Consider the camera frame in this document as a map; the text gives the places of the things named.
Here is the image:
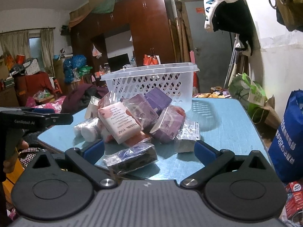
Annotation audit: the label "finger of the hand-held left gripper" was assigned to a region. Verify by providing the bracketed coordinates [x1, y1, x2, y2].
[45, 113, 74, 126]
[0, 107, 55, 114]

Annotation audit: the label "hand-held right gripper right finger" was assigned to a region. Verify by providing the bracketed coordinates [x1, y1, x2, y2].
[180, 140, 276, 190]

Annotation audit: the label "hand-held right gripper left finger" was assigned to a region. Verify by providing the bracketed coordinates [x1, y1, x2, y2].
[25, 139, 118, 191]

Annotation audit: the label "white round containers packet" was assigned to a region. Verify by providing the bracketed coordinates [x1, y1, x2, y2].
[74, 118, 103, 143]

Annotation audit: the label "small clear packet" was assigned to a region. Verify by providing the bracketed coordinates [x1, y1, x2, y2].
[176, 119, 201, 153]

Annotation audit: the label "white cloth packet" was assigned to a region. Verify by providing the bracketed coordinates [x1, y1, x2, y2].
[85, 96, 102, 119]

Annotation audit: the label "black item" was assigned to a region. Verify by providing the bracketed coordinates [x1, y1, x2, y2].
[103, 143, 158, 174]

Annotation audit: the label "purple packet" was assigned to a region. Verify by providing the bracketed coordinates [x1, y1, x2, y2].
[121, 94, 159, 130]
[149, 107, 186, 144]

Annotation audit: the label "red packet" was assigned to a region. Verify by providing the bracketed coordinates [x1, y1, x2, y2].
[171, 106, 186, 121]

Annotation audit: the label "pink item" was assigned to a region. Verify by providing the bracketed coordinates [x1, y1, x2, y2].
[98, 91, 120, 110]

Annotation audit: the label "purple box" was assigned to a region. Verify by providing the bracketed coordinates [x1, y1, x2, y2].
[144, 87, 173, 114]

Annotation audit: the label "white plastic basket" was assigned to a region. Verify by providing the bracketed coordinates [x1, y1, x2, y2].
[101, 63, 200, 113]

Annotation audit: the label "person's left hand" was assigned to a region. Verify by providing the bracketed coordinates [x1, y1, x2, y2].
[15, 138, 29, 150]

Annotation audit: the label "pink floral blanket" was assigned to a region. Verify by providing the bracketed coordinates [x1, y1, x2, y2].
[26, 96, 67, 114]

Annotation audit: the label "red plastic stool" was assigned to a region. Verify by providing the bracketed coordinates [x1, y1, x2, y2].
[53, 79, 63, 94]

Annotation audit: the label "red cloth covered furniture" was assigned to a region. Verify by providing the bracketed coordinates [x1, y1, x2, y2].
[13, 72, 54, 100]

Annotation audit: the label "dark maroon clothing pile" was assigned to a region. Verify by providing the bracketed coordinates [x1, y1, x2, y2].
[61, 83, 110, 114]

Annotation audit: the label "checkered cloth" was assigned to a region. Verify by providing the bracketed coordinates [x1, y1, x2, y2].
[18, 147, 42, 169]

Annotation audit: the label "blue plastic bags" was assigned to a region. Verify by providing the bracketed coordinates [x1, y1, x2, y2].
[63, 54, 87, 84]

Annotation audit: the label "pile of snack packets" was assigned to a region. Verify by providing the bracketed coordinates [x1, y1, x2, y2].
[193, 86, 231, 99]

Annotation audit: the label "beige curtain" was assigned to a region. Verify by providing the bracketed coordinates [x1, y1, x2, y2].
[39, 27, 55, 75]
[0, 30, 32, 61]

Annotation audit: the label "green white shopping bag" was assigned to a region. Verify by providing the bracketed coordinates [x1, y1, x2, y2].
[228, 73, 268, 114]

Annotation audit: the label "brown paper bag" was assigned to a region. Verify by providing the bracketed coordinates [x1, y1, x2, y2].
[251, 95, 281, 130]

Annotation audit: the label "pink white hanging bag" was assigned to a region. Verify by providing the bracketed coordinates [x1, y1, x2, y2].
[92, 44, 102, 58]

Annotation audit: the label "black television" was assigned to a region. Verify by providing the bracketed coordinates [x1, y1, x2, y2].
[108, 53, 131, 73]

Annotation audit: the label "blue shopping bag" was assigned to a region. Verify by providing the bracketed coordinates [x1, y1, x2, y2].
[267, 90, 303, 184]

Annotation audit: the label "metal crutch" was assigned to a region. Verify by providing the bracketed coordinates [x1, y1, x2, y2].
[224, 34, 240, 87]

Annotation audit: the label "red cardboard box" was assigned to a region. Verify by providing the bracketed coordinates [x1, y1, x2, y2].
[283, 181, 303, 226]

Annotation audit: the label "orange white plastic bag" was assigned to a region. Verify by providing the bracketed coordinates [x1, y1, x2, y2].
[143, 54, 161, 66]

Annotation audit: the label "grey door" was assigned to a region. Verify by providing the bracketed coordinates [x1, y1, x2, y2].
[183, 0, 234, 90]

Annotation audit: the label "wooden planks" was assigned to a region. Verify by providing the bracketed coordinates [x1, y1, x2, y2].
[175, 0, 190, 63]

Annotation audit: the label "brown wooden wardrobe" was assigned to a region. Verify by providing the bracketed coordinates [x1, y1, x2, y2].
[69, 0, 177, 81]

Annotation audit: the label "black hanging garment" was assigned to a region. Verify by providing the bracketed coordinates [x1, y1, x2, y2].
[212, 0, 254, 57]

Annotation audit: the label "olive hanging bag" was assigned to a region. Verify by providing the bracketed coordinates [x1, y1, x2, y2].
[276, 0, 303, 33]

